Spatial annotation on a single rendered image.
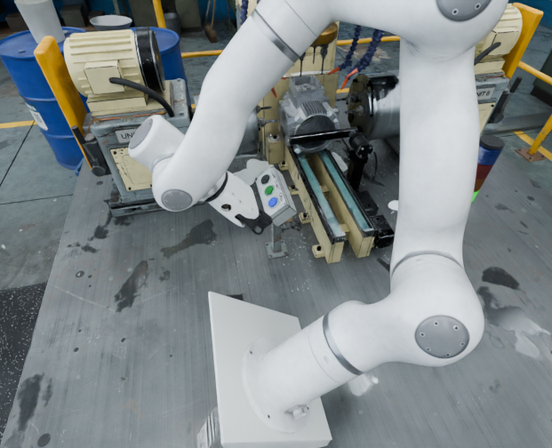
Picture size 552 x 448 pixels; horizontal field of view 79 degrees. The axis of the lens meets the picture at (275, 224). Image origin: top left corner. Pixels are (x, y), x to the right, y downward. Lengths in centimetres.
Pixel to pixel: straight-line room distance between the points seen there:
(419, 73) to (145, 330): 89
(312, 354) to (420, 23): 51
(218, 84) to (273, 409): 58
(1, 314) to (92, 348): 138
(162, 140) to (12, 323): 188
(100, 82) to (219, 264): 62
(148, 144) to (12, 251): 222
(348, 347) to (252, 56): 47
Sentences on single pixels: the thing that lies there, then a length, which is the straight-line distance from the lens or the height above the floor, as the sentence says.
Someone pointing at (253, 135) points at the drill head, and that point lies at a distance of 119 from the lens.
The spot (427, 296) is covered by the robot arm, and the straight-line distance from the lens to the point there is 50.
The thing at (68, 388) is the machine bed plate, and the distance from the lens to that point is 105.
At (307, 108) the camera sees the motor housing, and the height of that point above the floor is 111.
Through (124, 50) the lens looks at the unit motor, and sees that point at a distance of 113.
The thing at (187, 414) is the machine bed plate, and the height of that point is 80.
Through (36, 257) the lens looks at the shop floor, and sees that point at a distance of 260.
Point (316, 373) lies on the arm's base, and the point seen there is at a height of 107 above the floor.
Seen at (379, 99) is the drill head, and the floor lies 112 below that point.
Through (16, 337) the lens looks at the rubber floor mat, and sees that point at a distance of 227.
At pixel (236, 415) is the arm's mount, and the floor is 103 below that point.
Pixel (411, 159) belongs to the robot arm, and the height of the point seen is 141.
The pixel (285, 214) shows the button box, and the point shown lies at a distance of 89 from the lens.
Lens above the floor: 168
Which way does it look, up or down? 46 degrees down
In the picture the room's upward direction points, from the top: straight up
